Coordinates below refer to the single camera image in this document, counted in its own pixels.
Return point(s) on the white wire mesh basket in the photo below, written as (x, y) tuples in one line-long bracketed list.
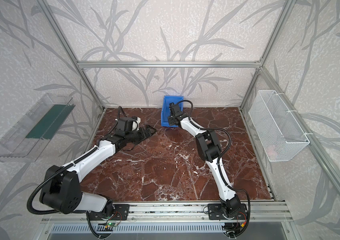
[(278, 130)]

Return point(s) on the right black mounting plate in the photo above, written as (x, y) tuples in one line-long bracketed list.
[(219, 212)]

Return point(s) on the blue plastic bin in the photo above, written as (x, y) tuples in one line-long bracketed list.
[(165, 113)]

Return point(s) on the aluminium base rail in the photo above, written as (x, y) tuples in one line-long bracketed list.
[(198, 212)]

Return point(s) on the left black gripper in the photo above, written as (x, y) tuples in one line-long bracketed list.
[(137, 134)]

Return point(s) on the black mounting plate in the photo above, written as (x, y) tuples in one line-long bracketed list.
[(219, 212), (118, 212)]

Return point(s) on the horizontal aluminium frame bar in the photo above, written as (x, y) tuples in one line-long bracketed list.
[(164, 64)]

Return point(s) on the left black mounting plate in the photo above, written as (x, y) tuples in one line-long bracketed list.
[(118, 212)]

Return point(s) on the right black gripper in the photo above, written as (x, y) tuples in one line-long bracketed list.
[(173, 111)]

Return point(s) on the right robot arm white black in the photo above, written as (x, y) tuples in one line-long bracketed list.
[(209, 150)]

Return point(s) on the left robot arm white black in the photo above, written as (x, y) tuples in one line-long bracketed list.
[(60, 192)]

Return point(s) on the green circuit board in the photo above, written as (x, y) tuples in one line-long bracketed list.
[(111, 225)]

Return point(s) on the clear plastic wall tray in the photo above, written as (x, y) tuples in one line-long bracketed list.
[(28, 138)]

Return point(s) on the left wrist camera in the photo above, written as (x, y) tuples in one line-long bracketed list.
[(128, 124)]

